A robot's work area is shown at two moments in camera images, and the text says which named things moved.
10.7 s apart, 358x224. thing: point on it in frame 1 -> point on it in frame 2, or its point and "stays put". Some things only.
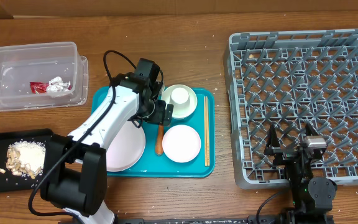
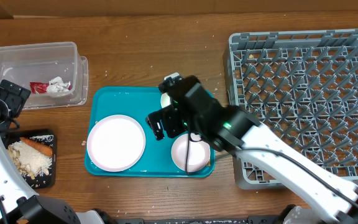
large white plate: [126, 149] stays put
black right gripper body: [284, 155] -> [179, 121]
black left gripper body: [147, 111] -> [9, 101]
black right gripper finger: [273, 141] -> [154, 121]
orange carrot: [159, 150] -> [37, 146]
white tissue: [57, 85] stays put
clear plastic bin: [35, 76] stays put
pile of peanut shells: [15, 165] stays put
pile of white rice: [32, 153] stays put
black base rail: [253, 219] stays put
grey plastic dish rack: [327, 79] stays put
